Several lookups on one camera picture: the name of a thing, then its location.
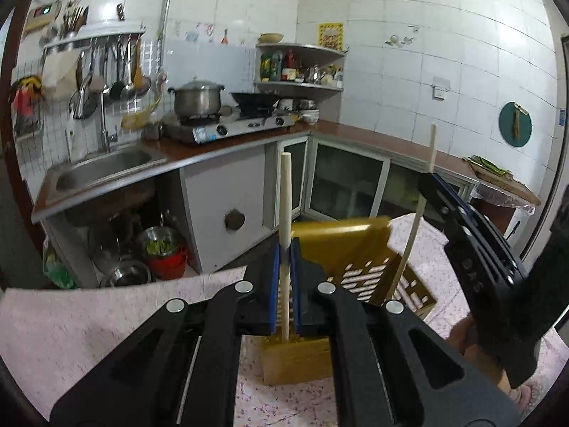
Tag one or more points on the person's right hand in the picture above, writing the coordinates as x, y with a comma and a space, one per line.
464, 340

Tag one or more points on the red bottle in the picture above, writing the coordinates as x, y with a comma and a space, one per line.
290, 64

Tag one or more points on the steel bowl with greens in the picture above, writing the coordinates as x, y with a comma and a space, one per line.
158, 242

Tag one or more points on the green bottle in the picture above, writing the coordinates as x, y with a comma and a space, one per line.
266, 67

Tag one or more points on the wall utensil rack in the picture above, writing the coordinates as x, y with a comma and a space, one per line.
93, 33

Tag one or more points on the white corner shelf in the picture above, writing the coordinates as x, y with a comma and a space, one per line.
302, 85

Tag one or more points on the red plastic basin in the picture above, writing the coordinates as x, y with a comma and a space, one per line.
171, 267

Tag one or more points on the red and yellow cloth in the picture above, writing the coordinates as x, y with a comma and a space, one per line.
25, 95

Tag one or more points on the kitchen counter cabinet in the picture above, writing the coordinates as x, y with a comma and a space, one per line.
213, 200

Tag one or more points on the black wok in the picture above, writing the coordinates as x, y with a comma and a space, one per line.
253, 100

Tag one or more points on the yellow perforated utensil holder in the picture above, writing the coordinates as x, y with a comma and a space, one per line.
338, 240

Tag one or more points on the green round cutting board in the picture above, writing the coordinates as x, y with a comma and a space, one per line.
506, 124

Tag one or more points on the steel gas stove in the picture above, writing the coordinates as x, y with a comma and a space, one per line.
231, 128

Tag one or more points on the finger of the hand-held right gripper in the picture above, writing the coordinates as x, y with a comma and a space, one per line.
458, 198
466, 253

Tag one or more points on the stacked white bowls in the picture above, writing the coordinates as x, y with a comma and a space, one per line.
310, 116

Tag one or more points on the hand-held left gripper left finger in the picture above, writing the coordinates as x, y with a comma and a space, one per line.
275, 293

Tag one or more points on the yellow wall poster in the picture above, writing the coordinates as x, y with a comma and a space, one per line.
331, 36

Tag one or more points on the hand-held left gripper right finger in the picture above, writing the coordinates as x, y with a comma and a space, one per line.
296, 293

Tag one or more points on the metal wall pipe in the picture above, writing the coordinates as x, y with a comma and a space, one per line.
168, 31

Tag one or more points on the green plastic bag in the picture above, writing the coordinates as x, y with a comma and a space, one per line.
58, 271

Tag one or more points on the steel pot with lid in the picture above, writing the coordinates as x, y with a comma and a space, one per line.
198, 100

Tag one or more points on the hanging kitchen utensils row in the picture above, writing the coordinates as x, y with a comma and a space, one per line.
104, 124

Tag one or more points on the wooden chopstick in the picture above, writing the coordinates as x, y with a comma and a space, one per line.
286, 195
411, 240

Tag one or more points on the white wall socket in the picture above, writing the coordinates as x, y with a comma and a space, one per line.
441, 89

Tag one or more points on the beige bowl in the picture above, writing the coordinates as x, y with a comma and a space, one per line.
270, 38

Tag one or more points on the stainless steel sink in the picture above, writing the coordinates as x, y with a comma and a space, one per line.
102, 169

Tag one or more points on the white hanging bag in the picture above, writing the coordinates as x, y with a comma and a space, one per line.
60, 75

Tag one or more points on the black ladle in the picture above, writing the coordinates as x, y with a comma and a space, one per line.
116, 90

